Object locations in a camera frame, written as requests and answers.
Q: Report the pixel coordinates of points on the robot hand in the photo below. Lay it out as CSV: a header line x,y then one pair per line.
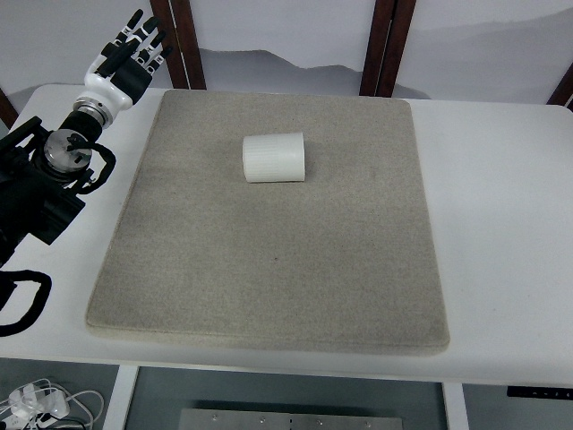
x,y
105,85

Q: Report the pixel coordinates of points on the black table control panel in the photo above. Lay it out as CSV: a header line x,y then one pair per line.
x,y
539,391

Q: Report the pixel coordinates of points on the grey felt mat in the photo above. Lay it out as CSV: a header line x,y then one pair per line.
x,y
268,251

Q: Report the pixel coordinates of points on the brown wooden screen post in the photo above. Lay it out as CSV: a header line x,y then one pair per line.
x,y
396,45
6,109
190,45
178,74
376,45
563,87

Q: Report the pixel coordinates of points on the white cup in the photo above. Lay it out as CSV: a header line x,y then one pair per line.
x,y
275,157

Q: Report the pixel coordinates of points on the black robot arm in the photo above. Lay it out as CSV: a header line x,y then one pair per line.
x,y
27,197

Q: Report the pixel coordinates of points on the white table leg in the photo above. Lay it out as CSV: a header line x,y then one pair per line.
x,y
455,407
121,398

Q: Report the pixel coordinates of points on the grey metal plate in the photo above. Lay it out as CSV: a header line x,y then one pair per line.
x,y
291,421

